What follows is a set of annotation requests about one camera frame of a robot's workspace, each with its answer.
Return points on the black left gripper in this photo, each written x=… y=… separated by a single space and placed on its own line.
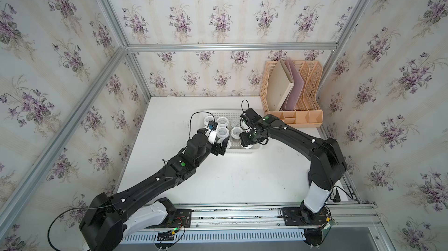
x=216 y=146

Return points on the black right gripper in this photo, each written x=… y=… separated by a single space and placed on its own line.
x=244 y=141

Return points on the yogurt cup front row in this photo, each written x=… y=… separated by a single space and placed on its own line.
x=222 y=132
x=236 y=132
x=222 y=121

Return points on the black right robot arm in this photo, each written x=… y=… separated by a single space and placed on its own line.
x=327 y=164

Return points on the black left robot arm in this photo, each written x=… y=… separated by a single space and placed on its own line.
x=105 y=222

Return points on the white perforated plastic basket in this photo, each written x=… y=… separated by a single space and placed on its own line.
x=236 y=147

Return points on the beige folder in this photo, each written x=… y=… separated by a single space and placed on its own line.
x=280 y=84

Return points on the peach plastic file organizer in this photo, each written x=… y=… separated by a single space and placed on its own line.
x=306 y=112

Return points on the purple folder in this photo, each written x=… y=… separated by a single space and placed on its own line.
x=295 y=93

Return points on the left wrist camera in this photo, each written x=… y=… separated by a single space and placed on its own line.
x=211 y=132

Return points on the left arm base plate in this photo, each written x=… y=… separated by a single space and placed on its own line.
x=179 y=218

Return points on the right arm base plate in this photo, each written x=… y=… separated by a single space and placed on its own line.
x=301 y=216

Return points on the small circuit board with wires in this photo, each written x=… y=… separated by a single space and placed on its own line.
x=166 y=236

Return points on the aluminium mounting rail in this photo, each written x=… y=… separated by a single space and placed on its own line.
x=249 y=216

